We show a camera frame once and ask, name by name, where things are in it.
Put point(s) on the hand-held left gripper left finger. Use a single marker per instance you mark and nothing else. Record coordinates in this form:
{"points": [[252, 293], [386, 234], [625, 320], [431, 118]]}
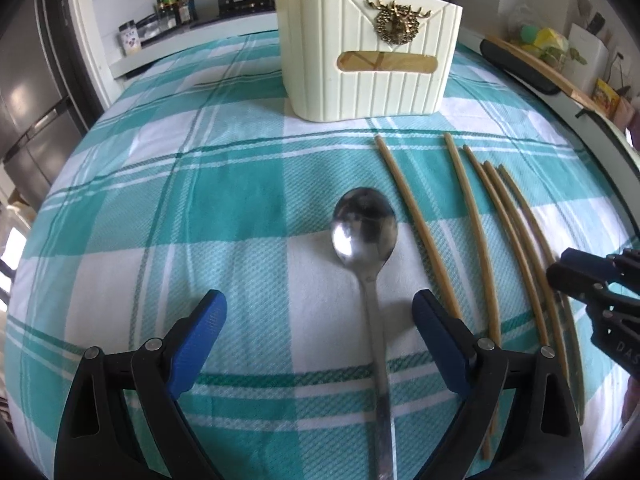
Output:
{"points": [[200, 345]]}

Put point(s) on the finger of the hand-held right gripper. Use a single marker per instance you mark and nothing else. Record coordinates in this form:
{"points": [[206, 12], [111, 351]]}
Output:
{"points": [[575, 282], [582, 260]]}

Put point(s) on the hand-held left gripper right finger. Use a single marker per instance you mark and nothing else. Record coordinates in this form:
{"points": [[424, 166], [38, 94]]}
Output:
{"points": [[440, 345]]}

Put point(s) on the wooden chopstick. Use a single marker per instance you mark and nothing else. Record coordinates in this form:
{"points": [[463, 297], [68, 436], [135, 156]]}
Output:
{"points": [[471, 215], [415, 220], [576, 340], [525, 240], [505, 230]]}

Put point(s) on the metal spoon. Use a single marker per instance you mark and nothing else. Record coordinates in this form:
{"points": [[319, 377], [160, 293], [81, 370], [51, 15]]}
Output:
{"points": [[365, 220]]}

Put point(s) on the cream ribbed utensil holder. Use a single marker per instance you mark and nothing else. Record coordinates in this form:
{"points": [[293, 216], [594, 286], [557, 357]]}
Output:
{"points": [[320, 50]]}

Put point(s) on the person's right hand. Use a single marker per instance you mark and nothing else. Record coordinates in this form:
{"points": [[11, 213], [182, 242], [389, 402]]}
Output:
{"points": [[631, 400]]}

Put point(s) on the teal checked tablecloth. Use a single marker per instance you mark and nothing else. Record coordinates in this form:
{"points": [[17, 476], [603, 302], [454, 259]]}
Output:
{"points": [[200, 185]]}

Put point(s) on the wooden cutting board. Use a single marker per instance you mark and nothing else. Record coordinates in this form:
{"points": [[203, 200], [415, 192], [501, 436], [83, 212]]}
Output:
{"points": [[565, 76]]}

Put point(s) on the black rounded slab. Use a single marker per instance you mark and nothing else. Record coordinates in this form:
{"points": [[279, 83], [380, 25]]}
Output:
{"points": [[520, 70]]}

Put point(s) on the white knife block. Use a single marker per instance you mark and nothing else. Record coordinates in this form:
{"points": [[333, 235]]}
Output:
{"points": [[590, 55]]}

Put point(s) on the yellow green plastic bags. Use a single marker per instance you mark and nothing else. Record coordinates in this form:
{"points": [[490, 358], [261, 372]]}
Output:
{"points": [[542, 40]]}

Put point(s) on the grey steel refrigerator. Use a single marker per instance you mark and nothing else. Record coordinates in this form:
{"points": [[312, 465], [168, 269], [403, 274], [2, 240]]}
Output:
{"points": [[30, 110]]}

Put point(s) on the white label spice jar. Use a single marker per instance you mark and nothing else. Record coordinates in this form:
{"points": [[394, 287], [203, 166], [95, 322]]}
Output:
{"points": [[129, 38]]}

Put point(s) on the black gas stove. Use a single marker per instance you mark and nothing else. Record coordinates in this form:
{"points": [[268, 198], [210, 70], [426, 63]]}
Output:
{"points": [[235, 7]]}

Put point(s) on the dark sauce bottle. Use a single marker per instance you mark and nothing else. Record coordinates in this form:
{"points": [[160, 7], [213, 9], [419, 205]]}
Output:
{"points": [[185, 4]]}

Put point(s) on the white wall socket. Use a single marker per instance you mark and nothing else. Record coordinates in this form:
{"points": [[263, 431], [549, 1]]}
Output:
{"points": [[622, 56]]}

